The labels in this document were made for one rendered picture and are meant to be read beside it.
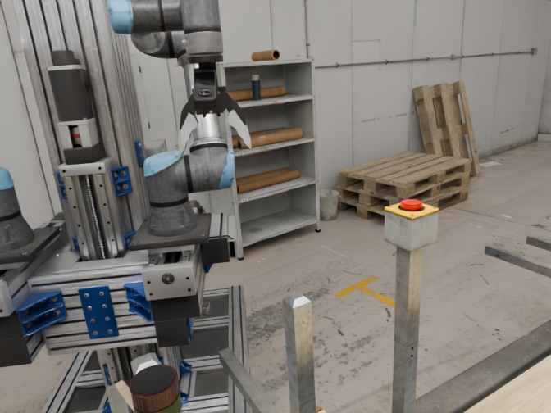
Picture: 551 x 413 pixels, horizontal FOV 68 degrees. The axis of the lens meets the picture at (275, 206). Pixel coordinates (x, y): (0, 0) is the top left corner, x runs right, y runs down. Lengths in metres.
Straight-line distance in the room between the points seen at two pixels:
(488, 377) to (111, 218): 1.16
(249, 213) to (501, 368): 2.96
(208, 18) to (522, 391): 0.91
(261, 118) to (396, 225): 3.12
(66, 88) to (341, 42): 3.47
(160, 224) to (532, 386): 0.96
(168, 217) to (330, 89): 3.33
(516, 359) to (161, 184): 1.09
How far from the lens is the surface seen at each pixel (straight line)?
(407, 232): 0.78
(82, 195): 1.41
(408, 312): 0.88
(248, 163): 3.79
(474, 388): 1.22
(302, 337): 0.72
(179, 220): 1.24
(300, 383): 0.77
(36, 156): 3.22
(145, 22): 0.99
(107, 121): 1.41
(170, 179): 1.21
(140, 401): 0.58
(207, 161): 1.22
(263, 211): 3.99
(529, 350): 1.39
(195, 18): 0.88
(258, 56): 3.61
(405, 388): 0.99
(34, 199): 3.27
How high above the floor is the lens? 1.48
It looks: 18 degrees down
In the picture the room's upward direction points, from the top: 4 degrees counter-clockwise
